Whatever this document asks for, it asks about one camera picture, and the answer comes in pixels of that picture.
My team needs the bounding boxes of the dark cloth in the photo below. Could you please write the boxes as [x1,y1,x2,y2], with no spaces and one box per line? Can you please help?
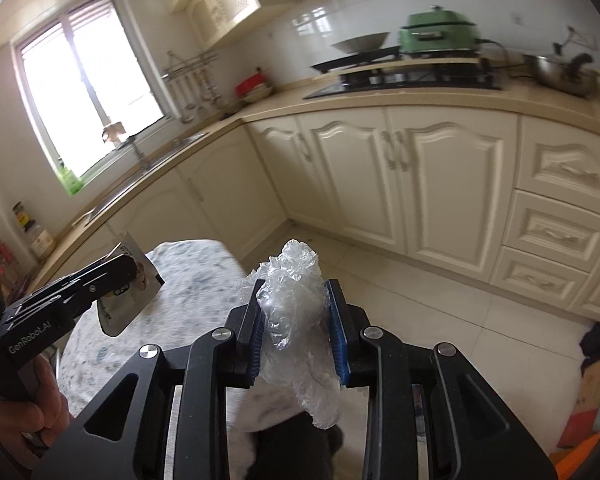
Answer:
[250,410,344,480]

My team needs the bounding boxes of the small brown object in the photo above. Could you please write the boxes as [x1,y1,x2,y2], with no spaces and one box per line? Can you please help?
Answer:
[102,122,126,148]

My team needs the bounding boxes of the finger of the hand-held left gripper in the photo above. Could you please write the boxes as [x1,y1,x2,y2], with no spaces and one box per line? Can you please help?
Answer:
[55,255,136,318]

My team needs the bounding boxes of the cream cabinet drawer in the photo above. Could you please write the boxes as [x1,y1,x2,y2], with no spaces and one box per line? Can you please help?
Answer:
[502,190,600,273]
[490,247,593,306]
[515,117,600,218]

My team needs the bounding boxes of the cream sink cabinet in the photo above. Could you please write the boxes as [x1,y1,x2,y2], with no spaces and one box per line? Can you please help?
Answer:
[40,125,288,281]

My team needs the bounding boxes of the cream wall cabinet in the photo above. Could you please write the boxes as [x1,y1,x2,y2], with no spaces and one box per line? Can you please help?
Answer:
[117,0,263,48]

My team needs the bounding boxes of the steel sink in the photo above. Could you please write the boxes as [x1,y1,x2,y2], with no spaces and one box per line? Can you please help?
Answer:
[87,132,211,223]

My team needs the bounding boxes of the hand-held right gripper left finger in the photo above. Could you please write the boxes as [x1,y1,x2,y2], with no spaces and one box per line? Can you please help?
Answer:
[32,280,266,480]

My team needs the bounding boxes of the orange box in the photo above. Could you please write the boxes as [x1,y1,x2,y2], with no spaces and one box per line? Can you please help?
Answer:
[550,410,600,466]

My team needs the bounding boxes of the green electric pot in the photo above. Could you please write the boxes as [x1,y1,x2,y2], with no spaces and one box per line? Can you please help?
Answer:
[399,6,483,56]

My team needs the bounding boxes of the person's left hand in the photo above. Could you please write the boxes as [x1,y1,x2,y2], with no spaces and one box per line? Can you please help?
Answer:
[0,352,72,463]

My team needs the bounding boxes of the cream cabinet door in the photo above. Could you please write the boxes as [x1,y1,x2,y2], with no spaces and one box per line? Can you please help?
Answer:
[296,110,406,256]
[245,115,313,226]
[385,106,521,271]

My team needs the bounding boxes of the metal wall utensil rack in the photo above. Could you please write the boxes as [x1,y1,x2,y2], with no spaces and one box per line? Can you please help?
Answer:
[161,50,221,123]

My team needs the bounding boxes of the black ladle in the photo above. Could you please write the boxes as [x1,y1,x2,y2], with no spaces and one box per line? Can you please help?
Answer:
[552,27,595,70]

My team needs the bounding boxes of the red container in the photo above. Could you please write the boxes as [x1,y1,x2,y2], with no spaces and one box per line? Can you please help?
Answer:
[236,74,275,103]

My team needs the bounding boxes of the black power cable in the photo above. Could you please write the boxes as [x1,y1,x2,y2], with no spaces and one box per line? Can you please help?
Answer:
[480,37,531,81]

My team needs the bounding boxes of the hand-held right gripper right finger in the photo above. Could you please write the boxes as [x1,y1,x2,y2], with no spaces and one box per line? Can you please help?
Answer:
[325,280,558,480]

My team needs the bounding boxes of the cardboard box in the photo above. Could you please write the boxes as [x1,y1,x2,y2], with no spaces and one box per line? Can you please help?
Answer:
[577,355,600,416]

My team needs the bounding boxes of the green bottle on windowsill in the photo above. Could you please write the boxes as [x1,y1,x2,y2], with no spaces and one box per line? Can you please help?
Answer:
[57,165,83,196]

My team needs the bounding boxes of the black cloth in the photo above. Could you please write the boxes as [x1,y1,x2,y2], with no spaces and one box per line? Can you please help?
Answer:
[580,322,600,373]

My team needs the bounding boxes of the window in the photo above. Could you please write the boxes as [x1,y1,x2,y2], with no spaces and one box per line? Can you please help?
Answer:
[12,0,166,196]

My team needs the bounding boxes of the black gas stove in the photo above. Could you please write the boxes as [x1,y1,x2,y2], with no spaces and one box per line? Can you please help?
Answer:
[304,46,511,101]

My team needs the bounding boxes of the clear plastic wrap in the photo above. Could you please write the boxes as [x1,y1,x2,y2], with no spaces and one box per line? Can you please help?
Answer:
[237,239,343,430]

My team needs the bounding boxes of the clear jar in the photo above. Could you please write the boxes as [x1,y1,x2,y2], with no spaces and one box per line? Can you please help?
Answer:
[30,225,56,261]

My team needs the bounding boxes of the steel bowl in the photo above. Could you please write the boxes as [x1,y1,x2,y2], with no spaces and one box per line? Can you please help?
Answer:
[522,52,600,98]

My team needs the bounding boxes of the metal wok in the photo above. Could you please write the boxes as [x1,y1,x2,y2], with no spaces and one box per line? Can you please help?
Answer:
[330,32,391,55]

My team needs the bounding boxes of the silver foil packet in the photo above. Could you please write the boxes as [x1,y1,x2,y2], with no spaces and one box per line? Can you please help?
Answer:
[97,232,163,338]

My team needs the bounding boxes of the blue printed tablecloth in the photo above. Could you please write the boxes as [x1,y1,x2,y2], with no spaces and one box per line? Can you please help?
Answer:
[57,240,261,480]

